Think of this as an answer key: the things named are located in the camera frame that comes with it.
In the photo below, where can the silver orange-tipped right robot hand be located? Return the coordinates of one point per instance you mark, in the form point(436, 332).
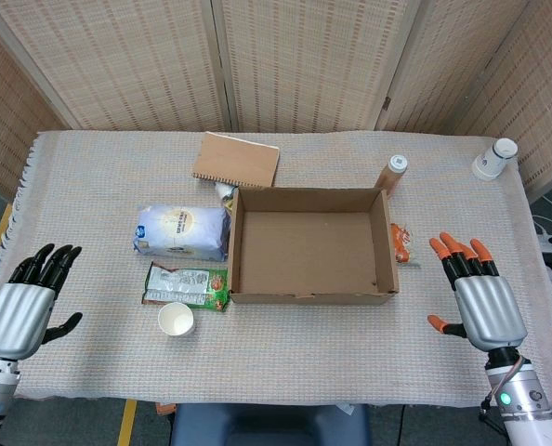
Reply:
point(490, 309)

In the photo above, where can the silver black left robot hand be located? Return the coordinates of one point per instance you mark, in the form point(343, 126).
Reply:
point(18, 316)

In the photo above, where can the white paper cup blue print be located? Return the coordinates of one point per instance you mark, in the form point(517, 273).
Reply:
point(176, 319)

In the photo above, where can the green silver snack bag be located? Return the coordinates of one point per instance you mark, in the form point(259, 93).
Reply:
point(178, 285)

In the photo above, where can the lavender tissue pack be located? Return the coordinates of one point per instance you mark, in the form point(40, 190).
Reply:
point(183, 232)

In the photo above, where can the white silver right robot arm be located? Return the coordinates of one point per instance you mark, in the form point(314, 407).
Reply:
point(527, 409)

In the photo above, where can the orange snack packet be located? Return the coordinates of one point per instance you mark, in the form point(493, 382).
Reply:
point(401, 241)

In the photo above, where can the open cardboard box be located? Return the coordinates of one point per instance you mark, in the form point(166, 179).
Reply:
point(308, 241)

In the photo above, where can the upturned stacked white paper cups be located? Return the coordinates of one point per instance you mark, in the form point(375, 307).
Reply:
point(492, 160)

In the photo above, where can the brown drink bottle white cap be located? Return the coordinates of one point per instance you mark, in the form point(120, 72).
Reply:
point(392, 174)

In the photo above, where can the beige woven tablecloth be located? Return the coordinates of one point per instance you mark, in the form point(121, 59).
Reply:
point(280, 353)

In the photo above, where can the small white crumpled packet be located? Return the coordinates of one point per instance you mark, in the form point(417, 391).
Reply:
point(224, 191)

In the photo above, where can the dark blue chair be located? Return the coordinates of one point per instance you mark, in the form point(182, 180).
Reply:
point(266, 427)

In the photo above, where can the brown spiral notebook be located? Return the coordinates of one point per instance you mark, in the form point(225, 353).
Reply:
point(236, 158)

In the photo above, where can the woven folding screen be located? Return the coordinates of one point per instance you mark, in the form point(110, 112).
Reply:
point(132, 60)

